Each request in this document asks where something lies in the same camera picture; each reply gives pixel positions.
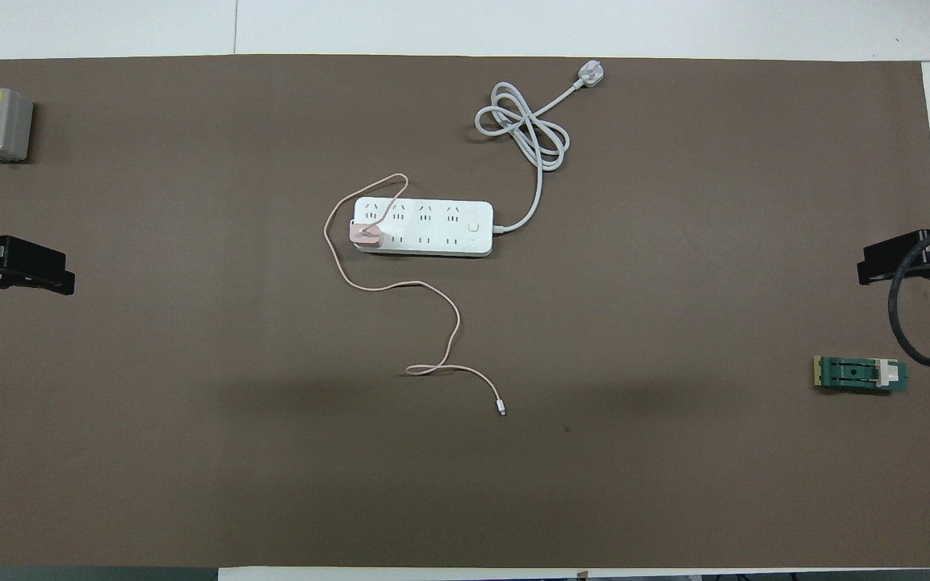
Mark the pink charger adapter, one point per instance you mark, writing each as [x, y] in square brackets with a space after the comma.
[366, 232]

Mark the white power strip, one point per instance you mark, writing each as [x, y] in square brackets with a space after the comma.
[441, 230]

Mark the brown table mat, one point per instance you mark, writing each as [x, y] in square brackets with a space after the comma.
[433, 484]

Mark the green knife switch block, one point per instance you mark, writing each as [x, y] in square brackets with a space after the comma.
[852, 374]

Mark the grey on-off switch box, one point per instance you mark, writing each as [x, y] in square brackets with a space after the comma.
[6, 121]

